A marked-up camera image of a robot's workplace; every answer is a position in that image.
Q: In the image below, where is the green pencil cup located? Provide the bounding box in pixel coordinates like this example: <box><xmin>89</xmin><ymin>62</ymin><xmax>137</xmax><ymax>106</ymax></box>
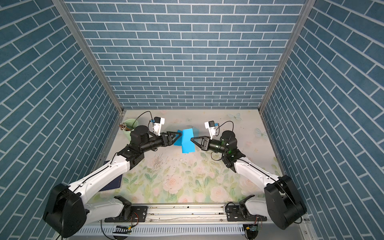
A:
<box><xmin>121</xmin><ymin>119</ymin><xmax>139</xmax><ymax>142</ymax></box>

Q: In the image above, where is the aluminium mounting rail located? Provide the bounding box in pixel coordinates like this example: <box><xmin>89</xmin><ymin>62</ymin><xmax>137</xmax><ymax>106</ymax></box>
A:
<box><xmin>80</xmin><ymin>203</ymin><xmax>310</xmax><ymax>225</ymax></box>

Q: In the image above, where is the camera black cable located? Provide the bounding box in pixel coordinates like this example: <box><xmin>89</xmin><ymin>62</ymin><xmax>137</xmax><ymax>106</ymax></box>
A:
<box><xmin>130</xmin><ymin>110</ymin><xmax>154</xmax><ymax>128</ymax></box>
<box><xmin>215</xmin><ymin>120</ymin><xmax>235</xmax><ymax>133</ymax></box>

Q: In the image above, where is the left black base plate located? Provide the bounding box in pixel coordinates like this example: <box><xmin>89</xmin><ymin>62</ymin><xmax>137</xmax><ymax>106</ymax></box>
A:
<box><xmin>104</xmin><ymin>206</ymin><xmax>148</xmax><ymax>224</ymax></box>

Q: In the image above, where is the left camera black cable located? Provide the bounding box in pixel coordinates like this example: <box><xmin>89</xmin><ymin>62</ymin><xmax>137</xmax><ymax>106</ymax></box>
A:
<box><xmin>130</xmin><ymin>110</ymin><xmax>154</xmax><ymax>128</ymax></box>

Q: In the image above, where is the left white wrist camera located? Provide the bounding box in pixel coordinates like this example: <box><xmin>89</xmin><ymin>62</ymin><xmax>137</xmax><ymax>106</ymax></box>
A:
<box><xmin>151</xmin><ymin>117</ymin><xmax>165</xmax><ymax>136</ymax></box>

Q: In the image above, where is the blue paper sheet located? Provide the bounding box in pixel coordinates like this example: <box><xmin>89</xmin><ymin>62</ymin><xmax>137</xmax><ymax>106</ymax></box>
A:
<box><xmin>174</xmin><ymin>129</ymin><xmax>195</xmax><ymax>154</ymax></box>

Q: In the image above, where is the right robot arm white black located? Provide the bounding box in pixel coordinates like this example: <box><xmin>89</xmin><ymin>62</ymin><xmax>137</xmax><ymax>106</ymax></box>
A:
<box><xmin>191</xmin><ymin>131</ymin><xmax>307</xmax><ymax>230</ymax></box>

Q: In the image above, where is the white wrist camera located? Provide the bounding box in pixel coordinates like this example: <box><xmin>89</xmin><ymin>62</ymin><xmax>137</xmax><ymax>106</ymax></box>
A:
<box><xmin>151</xmin><ymin>117</ymin><xmax>165</xmax><ymax>136</ymax></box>
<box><xmin>205</xmin><ymin>121</ymin><xmax>220</xmax><ymax>140</ymax></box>

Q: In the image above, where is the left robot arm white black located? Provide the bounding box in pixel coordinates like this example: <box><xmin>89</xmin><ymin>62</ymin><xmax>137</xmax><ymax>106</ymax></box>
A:
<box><xmin>43</xmin><ymin>126</ymin><xmax>182</xmax><ymax>238</ymax></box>

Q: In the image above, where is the right camera black cable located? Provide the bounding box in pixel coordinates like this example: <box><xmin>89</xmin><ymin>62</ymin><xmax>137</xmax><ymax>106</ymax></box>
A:
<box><xmin>215</xmin><ymin>120</ymin><xmax>235</xmax><ymax>133</ymax></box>

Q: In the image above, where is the dark blue notebook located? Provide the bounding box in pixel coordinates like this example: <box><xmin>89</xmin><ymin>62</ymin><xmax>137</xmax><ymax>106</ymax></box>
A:
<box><xmin>99</xmin><ymin>175</ymin><xmax>123</xmax><ymax>192</ymax></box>

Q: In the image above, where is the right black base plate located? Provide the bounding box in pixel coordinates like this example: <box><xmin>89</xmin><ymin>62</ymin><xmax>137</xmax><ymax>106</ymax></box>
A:
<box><xmin>225</xmin><ymin>203</ymin><xmax>268</xmax><ymax>222</ymax></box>

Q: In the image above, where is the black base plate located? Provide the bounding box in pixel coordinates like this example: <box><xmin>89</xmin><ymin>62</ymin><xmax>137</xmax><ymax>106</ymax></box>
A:
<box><xmin>225</xmin><ymin>203</ymin><xmax>268</xmax><ymax>222</ymax></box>
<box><xmin>104</xmin><ymin>206</ymin><xmax>148</xmax><ymax>224</ymax></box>

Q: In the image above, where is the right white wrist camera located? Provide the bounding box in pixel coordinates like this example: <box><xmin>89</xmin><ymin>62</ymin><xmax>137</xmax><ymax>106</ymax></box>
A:
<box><xmin>205</xmin><ymin>121</ymin><xmax>220</xmax><ymax>140</ymax></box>

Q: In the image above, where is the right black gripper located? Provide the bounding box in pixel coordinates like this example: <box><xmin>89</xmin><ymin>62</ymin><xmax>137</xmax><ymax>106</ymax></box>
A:
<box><xmin>192</xmin><ymin>137</ymin><xmax>229</xmax><ymax>157</ymax></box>

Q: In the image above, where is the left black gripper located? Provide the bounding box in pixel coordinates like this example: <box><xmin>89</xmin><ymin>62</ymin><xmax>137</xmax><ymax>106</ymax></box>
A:
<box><xmin>140</xmin><ymin>132</ymin><xmax>182</xmax><ymax>154</ymax></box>

